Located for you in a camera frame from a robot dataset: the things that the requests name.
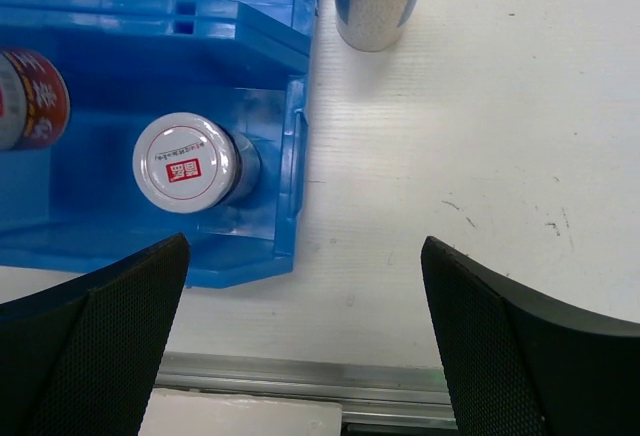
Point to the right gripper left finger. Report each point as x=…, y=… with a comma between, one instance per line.
x=81, y=357

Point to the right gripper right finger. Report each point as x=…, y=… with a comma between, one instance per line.
x=518, y=362

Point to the red-label dark jar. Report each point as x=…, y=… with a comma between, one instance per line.
x=35, y=102
x=184, y=163

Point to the blue three-compartment plastic bin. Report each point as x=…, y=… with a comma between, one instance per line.
x=243, y=64

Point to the aluminium front rail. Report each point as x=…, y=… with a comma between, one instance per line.
x=412, y=401

